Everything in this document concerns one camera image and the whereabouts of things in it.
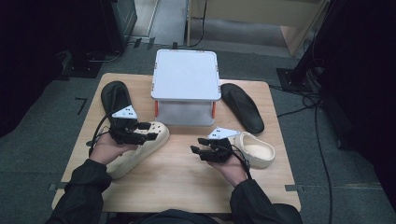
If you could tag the cream clog shoe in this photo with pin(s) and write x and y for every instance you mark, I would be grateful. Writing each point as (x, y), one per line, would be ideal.
(258, 152)
(132, 160)

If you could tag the person's left hand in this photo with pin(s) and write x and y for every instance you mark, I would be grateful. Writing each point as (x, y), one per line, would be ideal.
(104, 151)

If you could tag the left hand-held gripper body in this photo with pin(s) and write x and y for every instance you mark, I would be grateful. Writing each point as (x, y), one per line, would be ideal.
(124, 133)

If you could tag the person's right hand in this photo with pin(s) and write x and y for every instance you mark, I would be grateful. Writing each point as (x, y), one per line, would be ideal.
(232, 171)

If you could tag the person's torso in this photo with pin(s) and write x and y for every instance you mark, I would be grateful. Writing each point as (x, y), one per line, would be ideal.
(168, 217)

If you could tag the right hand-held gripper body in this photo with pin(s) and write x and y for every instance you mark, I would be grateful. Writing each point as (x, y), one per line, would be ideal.
(218, 152)

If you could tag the black stand base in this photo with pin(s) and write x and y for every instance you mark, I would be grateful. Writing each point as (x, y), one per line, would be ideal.
(82, 67)
(294, 79)

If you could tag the wooden cabinet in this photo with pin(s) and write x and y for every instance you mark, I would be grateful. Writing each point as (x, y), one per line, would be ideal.
(255, 15)

